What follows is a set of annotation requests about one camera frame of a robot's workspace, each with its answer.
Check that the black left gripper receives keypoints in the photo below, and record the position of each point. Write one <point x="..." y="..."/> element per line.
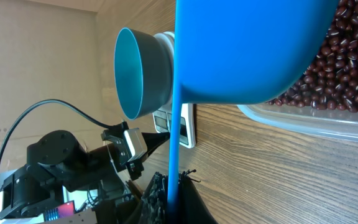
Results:
<point x="119" y="153"/>

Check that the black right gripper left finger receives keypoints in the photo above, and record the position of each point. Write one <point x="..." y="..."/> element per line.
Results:
<point x="154" y="201"/>

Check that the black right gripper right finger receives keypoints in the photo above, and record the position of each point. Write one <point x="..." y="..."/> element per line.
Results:
<point x="191" y="209"/>

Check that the blue measuring scoop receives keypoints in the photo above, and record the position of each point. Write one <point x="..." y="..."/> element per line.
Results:
<point x="240" y="52"/>

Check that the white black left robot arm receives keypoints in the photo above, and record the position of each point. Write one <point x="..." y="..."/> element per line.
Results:
<point x="58" y="163"/>

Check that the white digital kitchen scale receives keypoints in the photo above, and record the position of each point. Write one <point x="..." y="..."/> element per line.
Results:
<point x="163" y="116"/>

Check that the teal plastic bowl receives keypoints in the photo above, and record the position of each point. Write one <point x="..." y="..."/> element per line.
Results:
<point x="142" y="73"/>

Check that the clear plastic container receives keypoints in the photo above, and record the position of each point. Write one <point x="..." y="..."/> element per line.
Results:
<point x="325" y="123"/>

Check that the red adzuki beans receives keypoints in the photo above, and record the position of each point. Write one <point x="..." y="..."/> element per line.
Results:
<point x="331" y="81"/>

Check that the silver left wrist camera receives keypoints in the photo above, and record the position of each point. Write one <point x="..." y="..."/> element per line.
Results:
<point x="136" y="143"/>

